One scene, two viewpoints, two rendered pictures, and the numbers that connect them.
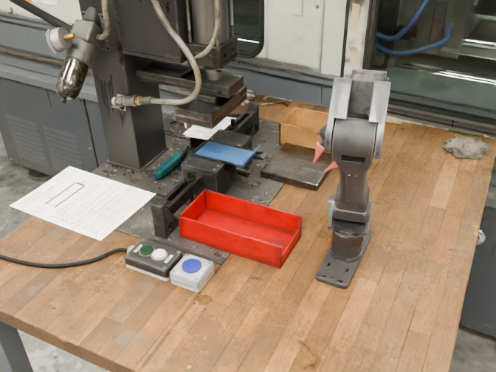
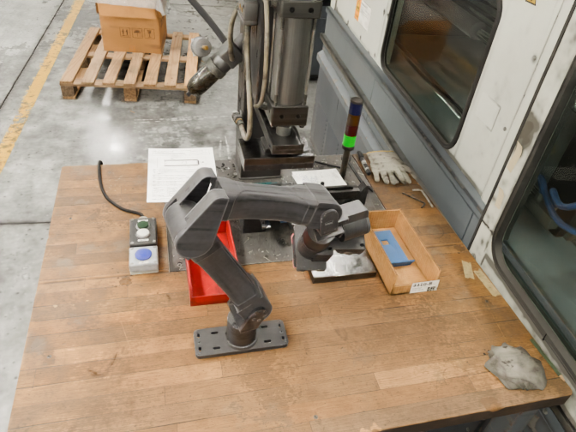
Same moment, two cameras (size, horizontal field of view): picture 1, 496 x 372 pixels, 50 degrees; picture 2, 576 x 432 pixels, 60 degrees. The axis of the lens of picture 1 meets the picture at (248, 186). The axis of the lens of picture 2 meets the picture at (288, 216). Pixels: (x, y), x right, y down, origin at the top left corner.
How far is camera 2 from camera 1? 0.87 m
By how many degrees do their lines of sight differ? 36
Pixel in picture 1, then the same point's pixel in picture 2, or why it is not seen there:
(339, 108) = (183, 193)
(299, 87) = (459, 200)
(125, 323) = (76, 255)
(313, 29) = (493, 151)
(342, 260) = (226, 339)
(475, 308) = not seen: outside the picture
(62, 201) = (173, 165)
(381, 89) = (208, 198)
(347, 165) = not seen: hidden behind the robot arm
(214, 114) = (249, 159)
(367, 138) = (174, 231)
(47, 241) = (129, 182)
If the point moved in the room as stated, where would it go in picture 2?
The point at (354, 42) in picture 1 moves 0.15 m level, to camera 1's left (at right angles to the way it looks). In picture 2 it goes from (506, 184) to (458, 158)
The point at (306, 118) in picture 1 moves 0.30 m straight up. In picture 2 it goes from (402, 225) to (431, 131)
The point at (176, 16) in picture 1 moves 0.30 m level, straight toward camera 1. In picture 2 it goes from (258, 65) to (151, 98)
